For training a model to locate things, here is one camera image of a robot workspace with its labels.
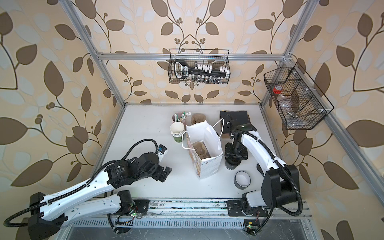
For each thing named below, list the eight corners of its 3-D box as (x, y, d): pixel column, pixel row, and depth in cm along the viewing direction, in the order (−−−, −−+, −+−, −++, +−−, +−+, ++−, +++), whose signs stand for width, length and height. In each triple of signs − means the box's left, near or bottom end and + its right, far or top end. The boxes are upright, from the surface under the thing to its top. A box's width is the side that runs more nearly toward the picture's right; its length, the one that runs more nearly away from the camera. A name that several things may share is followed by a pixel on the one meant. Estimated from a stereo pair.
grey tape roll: (234, 189, 82) (236, 187, 79) (232, 173, 88) (233, 170, 84) (250, 189, 82) (252, 187, 79) (247, 173, 88) (248, 170, 84)
